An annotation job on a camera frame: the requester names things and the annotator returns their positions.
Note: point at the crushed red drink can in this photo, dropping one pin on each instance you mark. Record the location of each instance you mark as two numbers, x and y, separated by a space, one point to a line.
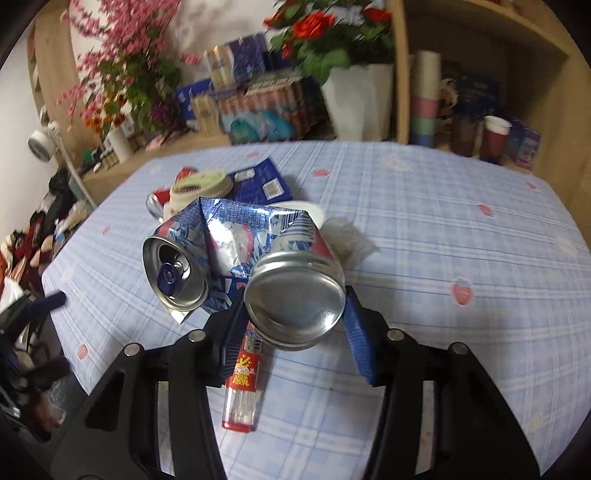
159 198

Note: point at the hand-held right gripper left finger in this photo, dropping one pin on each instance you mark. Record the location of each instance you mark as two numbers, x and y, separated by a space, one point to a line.
230 337

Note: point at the pile of dark clothes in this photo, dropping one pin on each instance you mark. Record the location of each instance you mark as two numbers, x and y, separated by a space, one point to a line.
46 221

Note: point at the pink artificial flower arrangement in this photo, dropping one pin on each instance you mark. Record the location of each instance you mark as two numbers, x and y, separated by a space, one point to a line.
124 46

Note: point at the dark blue book box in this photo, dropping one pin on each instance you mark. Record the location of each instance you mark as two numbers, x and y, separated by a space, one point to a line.
478 94

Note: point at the purple artificial flowers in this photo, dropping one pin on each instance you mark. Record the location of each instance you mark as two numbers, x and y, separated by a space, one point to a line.
161 115

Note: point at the gold and blue gift box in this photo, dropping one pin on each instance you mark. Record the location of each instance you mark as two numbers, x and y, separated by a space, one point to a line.
235 60

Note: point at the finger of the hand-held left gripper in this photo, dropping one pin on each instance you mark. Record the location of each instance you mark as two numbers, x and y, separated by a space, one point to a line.
48 302
46 371

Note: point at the tall white vase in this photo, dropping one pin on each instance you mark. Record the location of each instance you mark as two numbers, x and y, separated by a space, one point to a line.
121 145

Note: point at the crushed blue drink can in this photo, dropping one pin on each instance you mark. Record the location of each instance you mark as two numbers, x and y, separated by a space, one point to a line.
221 230

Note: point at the red disposable lighter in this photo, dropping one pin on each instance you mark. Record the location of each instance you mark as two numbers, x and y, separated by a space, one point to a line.
242 374

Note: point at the flat dark blue box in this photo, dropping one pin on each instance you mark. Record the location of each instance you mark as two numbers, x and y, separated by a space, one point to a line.
265 177

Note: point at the low wooden cabinet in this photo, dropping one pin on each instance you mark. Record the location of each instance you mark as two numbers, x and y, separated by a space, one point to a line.
120 177

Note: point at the small blue and white carton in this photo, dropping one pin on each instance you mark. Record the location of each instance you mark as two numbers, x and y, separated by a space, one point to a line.
524 143

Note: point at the crumpled clear plastic wrapper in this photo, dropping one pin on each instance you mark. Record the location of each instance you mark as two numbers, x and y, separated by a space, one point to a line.
346 240

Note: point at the orange artificial flowers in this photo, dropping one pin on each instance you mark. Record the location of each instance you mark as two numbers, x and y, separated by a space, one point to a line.
106 115

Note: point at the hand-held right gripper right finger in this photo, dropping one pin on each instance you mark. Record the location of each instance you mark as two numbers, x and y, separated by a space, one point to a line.
360 341

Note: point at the red paper cup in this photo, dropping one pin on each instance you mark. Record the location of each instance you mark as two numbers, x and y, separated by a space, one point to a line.
495 138

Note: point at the red rose bouquet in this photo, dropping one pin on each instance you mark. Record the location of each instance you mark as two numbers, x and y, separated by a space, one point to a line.
323 37

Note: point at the round cream tub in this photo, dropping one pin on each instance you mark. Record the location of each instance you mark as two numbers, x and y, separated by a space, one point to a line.
198 187

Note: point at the white angular planter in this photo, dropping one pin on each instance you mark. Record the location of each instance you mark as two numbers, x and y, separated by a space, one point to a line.
360 106

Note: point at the stack of pastel paper cups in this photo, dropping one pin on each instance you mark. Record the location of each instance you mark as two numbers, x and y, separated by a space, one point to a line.
425 101

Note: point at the wooden shelf unit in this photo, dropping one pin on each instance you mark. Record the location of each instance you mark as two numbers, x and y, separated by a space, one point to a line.
508 27

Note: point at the brown paper cup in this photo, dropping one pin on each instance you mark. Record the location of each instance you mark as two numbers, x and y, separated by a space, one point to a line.
464 134

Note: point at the white round desk fan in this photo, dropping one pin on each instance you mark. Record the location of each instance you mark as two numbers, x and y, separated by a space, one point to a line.
41 143

